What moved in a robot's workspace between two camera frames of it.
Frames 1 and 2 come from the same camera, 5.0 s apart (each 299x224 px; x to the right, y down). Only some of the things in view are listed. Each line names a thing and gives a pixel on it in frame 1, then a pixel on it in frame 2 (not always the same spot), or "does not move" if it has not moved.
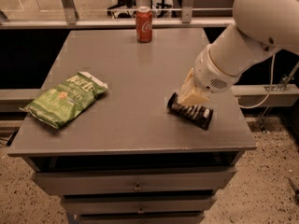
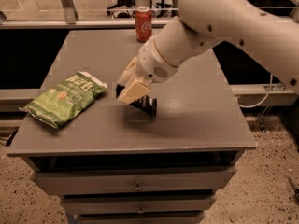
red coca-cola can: x=144 y=19 does not move
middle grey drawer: x=158 y=204 does not move
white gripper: x=209 y=76 to x=153 y=63
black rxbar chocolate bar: x=194 y=114 to x=145 y=103
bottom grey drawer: x=143 y=218 does not move
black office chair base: x=125 y=7 does not move
